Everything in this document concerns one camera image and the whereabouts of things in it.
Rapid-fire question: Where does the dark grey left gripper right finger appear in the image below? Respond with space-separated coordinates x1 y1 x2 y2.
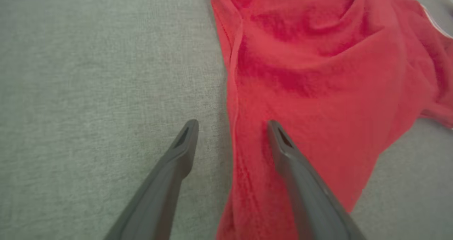
267 120 367 240

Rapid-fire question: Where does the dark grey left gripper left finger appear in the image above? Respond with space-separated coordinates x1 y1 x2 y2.
104 119 200 240

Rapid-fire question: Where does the red jersey with navy lettering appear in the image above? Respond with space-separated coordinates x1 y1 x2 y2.
210 0 453 240

